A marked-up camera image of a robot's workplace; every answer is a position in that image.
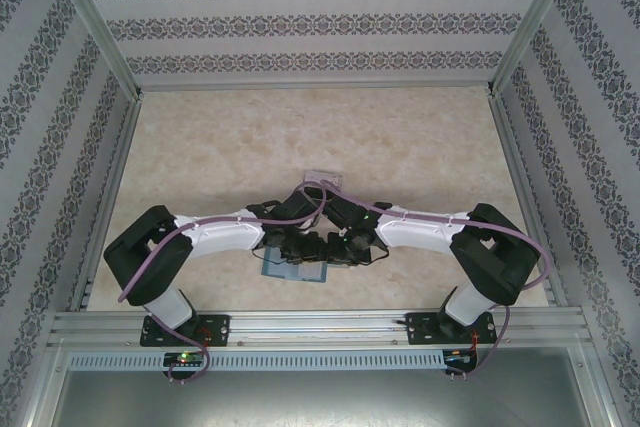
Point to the teal leather card holder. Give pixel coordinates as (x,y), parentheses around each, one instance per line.
(280,274)

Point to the aluminium mounting rail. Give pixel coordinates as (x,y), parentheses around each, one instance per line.
(320,329)

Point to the aluminium frame post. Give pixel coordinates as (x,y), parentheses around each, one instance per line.
(528,32)
(102,32)

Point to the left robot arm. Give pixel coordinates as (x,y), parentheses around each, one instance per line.
(220,239)

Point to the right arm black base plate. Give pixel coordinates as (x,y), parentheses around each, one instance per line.
(420,329)

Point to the clear acrylic card stand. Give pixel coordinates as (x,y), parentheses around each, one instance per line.
(340,177)

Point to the grey metal panel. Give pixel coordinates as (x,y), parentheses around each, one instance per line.
(320,402)

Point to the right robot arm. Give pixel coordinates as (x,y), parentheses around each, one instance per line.
(415,234)

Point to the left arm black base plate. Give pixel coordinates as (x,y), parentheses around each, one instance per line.
(217,329)

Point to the aluminium side rail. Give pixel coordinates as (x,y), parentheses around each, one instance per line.
(520,177)
(109,187)

